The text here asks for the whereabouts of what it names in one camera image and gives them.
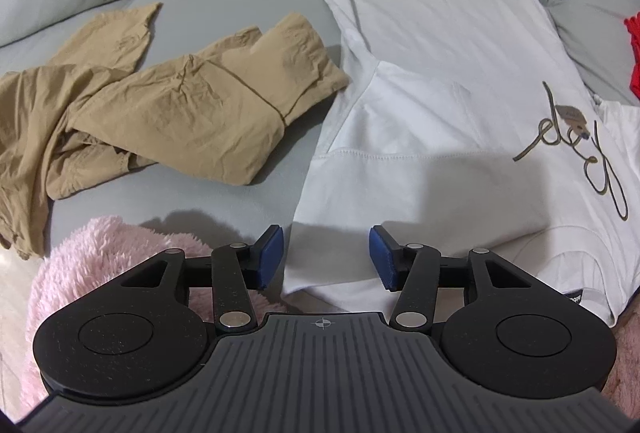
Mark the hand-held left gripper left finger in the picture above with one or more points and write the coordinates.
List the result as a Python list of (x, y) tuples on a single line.
[(270, 258)]

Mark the white t-shirt with script print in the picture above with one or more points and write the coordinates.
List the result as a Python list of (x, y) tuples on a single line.
[(450, 88)]

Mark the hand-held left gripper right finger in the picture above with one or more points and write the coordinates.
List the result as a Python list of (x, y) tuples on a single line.
[(382, 258)]

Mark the red cloth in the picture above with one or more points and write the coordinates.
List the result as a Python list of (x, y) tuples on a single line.
[(635, 63)]

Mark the khaki pants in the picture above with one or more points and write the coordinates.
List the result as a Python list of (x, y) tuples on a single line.
[(200, 113)]

